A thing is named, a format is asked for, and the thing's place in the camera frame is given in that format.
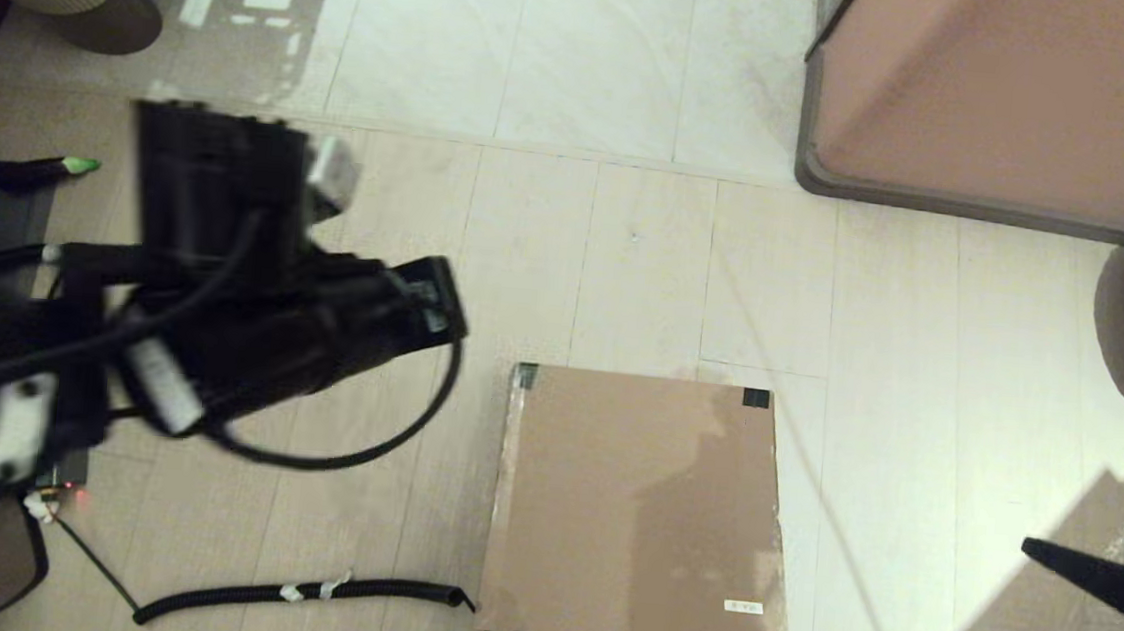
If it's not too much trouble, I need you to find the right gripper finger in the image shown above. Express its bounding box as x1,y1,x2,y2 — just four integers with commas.
1015,537,1124,631

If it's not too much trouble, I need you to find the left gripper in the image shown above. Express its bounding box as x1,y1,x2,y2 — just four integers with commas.
123,97,316,274

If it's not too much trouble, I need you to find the small black box red light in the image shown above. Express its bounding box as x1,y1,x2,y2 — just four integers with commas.
26,449,93,510

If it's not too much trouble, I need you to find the black wedge with green tip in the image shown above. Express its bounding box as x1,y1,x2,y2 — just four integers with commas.
0,149,102,202

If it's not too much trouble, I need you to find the black corrugated cable tube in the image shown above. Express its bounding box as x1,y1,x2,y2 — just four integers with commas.
132,559,478,631

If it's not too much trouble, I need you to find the pink cabinet with grey base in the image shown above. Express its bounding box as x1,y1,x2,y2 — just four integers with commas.
790,0,1124,252

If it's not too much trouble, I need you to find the thin black floor cable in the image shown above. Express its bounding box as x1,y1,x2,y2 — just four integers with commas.
25,503,151,617

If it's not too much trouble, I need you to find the brown cardboard sheet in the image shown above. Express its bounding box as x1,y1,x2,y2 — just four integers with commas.
474,359,812,631

